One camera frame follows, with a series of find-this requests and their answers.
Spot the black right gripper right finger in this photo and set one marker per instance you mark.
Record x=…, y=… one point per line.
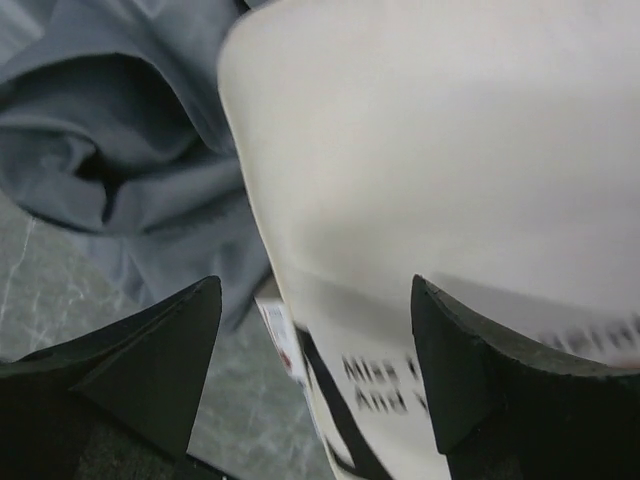
x=504, y=406

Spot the cream pillow with bear print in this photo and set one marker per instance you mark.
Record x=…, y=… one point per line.
x=489, y=147

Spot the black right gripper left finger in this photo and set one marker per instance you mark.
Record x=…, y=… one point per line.
x=117, y=403

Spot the grey pillowcase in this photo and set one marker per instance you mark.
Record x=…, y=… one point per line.
x=112, y=129

